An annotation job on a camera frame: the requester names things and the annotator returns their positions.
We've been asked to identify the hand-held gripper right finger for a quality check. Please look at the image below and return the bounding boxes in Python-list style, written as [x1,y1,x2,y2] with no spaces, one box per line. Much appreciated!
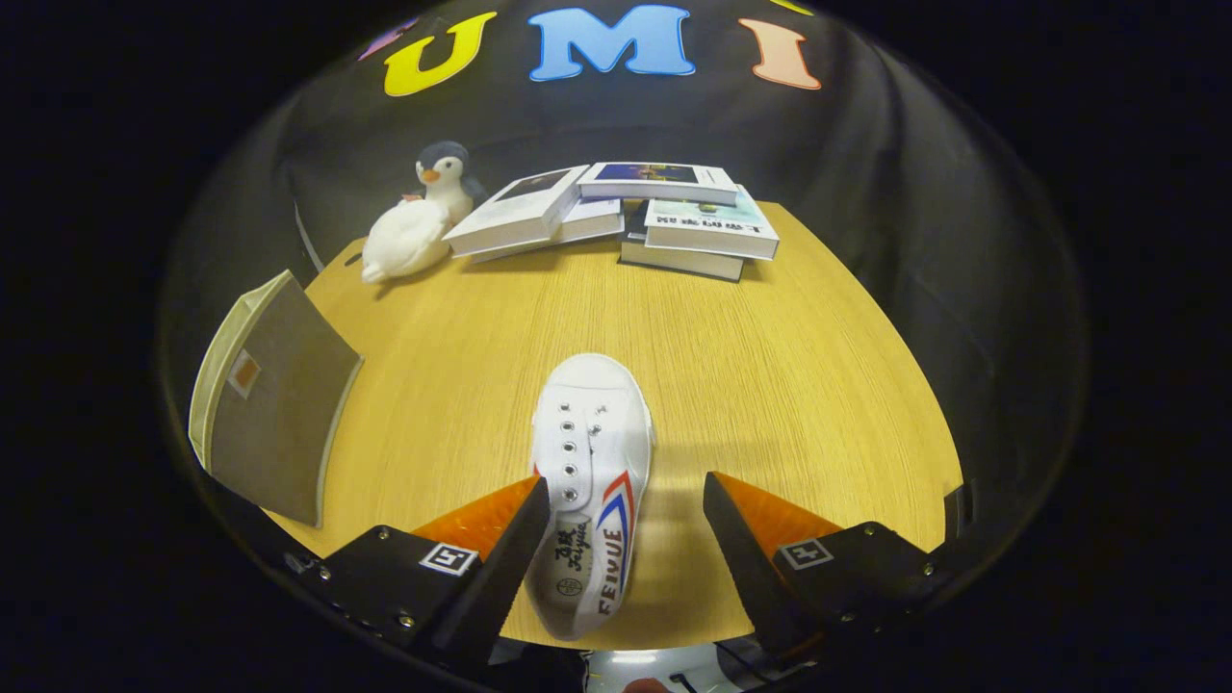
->
[702,471,954,667]

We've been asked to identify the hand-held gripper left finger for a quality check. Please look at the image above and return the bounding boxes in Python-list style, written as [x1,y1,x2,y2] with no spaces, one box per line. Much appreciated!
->
[287,474,552,677]

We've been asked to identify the white shoe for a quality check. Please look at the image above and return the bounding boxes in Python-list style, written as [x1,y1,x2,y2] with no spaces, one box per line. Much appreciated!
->
[526,352,656,642]

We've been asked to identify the grey fabric storage box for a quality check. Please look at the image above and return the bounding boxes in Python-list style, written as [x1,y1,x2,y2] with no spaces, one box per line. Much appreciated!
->
[187,269,365,529]

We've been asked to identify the dark grey book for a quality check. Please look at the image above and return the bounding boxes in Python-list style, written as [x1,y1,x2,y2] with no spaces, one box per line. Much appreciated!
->
[620,200,747,283]

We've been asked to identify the teal cover book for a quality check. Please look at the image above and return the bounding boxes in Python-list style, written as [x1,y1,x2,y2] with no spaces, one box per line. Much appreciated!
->
[643,185,781,262]

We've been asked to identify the penguin plush toy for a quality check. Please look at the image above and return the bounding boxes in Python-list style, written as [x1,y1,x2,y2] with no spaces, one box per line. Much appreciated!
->
[361,141,489,286]

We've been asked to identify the white book dark photo cover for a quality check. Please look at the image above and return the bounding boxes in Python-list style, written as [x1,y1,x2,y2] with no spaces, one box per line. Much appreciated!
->
[442,165,591,259]

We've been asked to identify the white book blue picture cover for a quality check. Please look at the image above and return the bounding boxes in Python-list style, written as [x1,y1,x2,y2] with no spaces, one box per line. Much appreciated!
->
[577,161,739,207]

